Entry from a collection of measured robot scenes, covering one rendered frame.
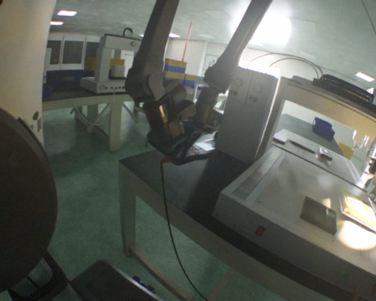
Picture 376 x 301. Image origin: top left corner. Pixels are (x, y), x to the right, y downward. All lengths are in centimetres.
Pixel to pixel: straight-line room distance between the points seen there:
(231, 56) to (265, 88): 40
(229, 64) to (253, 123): 45
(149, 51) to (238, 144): 71
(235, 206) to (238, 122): 55
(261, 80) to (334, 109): 36
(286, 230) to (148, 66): 50
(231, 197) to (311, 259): 29
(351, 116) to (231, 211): 61
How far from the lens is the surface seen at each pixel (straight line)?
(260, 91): 90
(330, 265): 57
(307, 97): 82
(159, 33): 46
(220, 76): 56
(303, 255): 54
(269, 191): 60
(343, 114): 83
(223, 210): 53
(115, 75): 240
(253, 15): 52
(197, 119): 55
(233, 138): 98
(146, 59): 41
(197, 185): 69
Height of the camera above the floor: 114
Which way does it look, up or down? 25 degrees down
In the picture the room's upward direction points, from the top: 12 degrees clockwise
